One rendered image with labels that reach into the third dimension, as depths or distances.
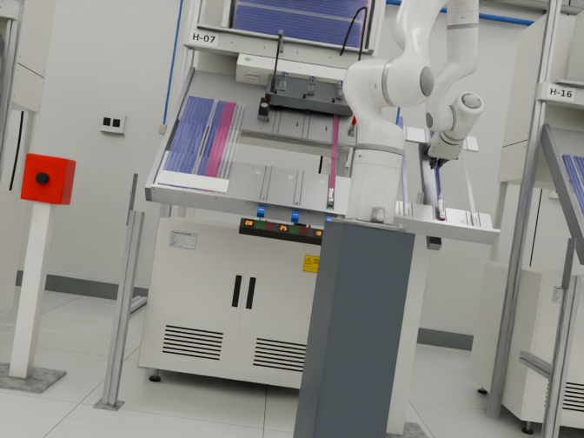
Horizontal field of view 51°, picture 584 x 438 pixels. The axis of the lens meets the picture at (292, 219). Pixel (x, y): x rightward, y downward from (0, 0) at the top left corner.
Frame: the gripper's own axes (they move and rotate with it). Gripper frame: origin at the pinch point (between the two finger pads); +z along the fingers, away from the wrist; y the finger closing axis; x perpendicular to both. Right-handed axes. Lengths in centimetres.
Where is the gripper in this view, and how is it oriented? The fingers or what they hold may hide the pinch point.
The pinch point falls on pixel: (435, 162)
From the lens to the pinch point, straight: 214.5
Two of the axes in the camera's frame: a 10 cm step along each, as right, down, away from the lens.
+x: -1.0, 8.5, -5.1
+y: -9.9, -1.5, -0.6
